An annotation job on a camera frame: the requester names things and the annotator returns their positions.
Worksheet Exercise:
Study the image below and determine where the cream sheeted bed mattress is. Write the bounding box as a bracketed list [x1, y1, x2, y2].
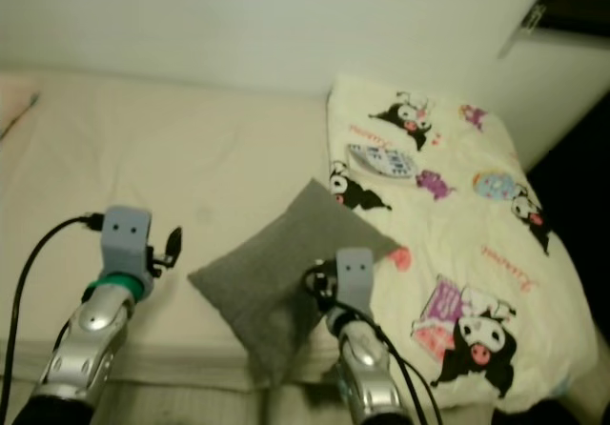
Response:
[0, 63, 344, 393]

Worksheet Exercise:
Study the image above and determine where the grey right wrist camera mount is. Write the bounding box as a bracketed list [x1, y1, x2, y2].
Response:
[335, 247, 376, 314]

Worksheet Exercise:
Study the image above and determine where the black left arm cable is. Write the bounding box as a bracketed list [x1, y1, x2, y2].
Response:
[2, 212, 106, 425]

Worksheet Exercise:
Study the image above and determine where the pink pillow with orange spots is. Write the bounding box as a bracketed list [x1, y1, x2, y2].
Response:
[0, 71, 41, 140]

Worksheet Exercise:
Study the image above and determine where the grey fabric pillow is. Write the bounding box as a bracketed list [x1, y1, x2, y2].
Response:
[187, 178, 401, 390]

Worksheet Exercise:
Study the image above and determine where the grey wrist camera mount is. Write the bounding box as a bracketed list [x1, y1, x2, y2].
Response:
[335, 247, 376, 314]
[101, 206, 154, 277]

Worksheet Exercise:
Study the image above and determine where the cream cartoon print blanket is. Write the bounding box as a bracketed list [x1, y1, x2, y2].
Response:
[326, 72, 594, 415]

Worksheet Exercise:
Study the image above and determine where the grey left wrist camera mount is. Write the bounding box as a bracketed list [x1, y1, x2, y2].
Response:
[101, 206, 154, 277]

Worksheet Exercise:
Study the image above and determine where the metal wall bracket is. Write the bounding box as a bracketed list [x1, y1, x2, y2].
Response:
[518, 3, 550, 37]

